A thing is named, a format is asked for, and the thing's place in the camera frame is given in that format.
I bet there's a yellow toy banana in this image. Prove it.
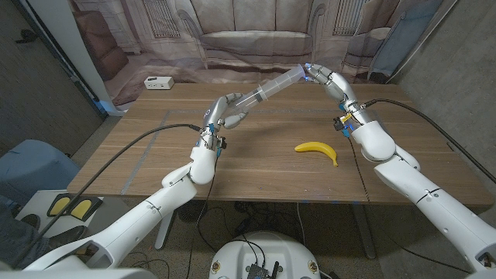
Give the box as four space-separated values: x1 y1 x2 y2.
294 141 339 168

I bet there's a grey tape outline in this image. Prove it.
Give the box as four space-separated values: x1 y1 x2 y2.
122 109 432 203

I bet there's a black and yellow foot pedal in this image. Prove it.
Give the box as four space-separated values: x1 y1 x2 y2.
46 193 104 222

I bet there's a large clear plastic syringe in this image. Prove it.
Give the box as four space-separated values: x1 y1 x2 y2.
232 64 307 113

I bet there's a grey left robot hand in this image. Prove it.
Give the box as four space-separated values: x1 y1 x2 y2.
195 92 251 157

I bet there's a black round floor fan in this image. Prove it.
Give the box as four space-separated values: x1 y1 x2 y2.
177 199 208 224

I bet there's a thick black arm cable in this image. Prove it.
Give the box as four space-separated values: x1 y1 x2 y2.
361 97 496 184
15 122 203 268

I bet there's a black shoe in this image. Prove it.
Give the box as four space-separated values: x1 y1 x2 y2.
21 214 42 229

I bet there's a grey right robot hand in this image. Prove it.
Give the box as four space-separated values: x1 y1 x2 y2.
304 62 374 131

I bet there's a blue-grey upholstered seat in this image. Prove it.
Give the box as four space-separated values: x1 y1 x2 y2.
0 139 81 205

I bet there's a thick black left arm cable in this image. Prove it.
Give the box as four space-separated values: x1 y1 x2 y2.
15 122 203 268

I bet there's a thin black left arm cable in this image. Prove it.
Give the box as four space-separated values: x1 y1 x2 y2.
185 153 219 279

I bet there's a person's leg in jeans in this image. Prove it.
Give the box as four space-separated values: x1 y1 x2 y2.
0 201 50 268

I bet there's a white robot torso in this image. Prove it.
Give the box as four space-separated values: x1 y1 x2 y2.
208 231 322 279

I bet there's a white table leg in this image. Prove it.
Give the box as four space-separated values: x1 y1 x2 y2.
154 211 175 251

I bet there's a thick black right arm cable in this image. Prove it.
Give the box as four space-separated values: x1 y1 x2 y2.
361 97 496 184

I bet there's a white upright panel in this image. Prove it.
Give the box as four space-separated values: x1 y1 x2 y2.
26 0 126 117

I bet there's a white floor cable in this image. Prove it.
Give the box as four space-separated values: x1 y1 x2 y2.
296 201 307 247

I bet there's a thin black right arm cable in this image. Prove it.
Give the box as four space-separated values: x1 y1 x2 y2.
346 136 470 273

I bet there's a grey table leg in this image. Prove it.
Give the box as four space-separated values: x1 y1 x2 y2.
352 203 377 260

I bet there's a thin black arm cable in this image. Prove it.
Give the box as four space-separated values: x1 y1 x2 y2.
346 136 470 273
185 153 219 279

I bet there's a white floor platform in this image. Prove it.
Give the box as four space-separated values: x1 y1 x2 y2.
15 189 117 238

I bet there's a printed sofa room backdrop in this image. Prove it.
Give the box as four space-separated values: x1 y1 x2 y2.
69 0 458 108

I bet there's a white power box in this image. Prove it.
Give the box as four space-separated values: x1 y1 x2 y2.
143 76 174 91

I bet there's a black floor cable bundle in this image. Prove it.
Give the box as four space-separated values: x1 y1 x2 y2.
195 200 307 253

